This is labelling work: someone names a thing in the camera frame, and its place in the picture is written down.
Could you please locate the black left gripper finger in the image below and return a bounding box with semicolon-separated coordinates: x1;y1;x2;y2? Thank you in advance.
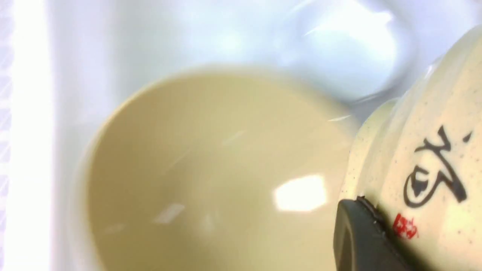
333;196;414;271

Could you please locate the large white plastic tub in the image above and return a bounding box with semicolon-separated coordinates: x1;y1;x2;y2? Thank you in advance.
0;0;482;271

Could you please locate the stack of white sauce dishes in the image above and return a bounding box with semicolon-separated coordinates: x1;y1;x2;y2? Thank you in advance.
274;0;416;102

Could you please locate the tan noodle bowl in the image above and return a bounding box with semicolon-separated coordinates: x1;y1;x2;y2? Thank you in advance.
339;25;482;271

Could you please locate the stack of tan noodle bowls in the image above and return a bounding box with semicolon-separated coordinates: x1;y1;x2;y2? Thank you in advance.
68;69;356;271

